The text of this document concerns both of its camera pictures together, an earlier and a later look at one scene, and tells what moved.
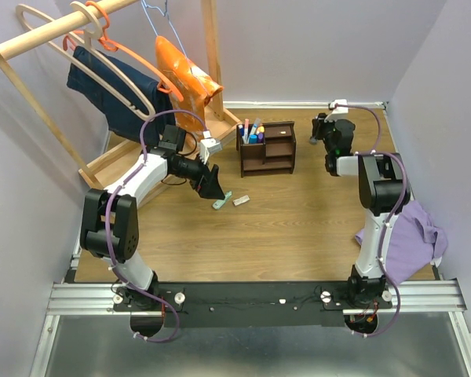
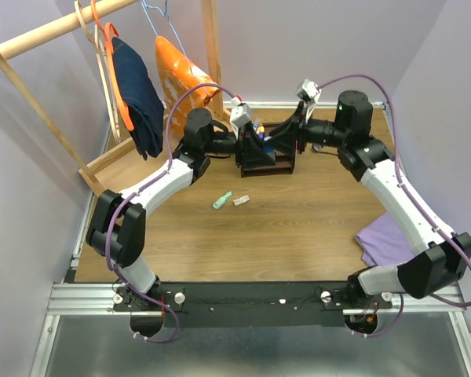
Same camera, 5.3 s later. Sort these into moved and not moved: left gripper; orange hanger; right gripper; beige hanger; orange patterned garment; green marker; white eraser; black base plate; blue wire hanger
Moved: orange hanger; beige hanger; right gripper; left gripper
Not moved: green marker; blue wire hanger; white eraser; orange patterned garment; black base plate
